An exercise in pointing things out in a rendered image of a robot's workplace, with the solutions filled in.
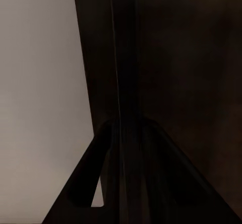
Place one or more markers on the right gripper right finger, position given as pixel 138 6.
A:
pixel 177 191

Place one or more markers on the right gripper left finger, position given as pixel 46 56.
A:
pixel 74 203

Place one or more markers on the cabinet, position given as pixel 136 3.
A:
pixel 179 63

